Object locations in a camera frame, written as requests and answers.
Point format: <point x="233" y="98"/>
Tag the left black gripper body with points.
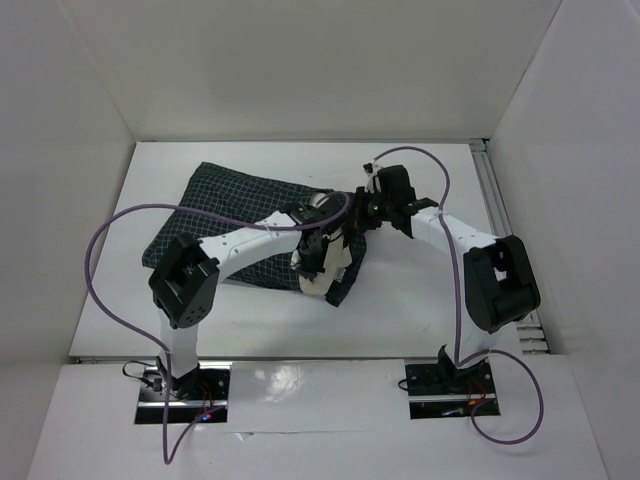
<point x="311" y="259"/>

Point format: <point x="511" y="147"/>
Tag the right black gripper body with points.
<point x="361" y="215"/>

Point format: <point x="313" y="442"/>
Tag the cream pillow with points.
<point x="338" y="255"/>

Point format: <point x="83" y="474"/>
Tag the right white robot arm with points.
<point x="494" y="283"/>

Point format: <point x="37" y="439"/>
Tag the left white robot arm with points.
<point x="185" y="279"/>

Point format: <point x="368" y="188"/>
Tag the white pillow care label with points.
<point x="340" y="274"/>

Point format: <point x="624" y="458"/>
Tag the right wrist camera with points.
<point x="373" y="183"/>

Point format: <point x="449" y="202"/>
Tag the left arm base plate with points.
<point x="203" y="396"/>

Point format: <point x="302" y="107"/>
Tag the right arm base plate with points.
<point x="431" y="396"/>

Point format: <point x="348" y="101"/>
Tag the aluminium rail front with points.
<point x="146" y="359"/>

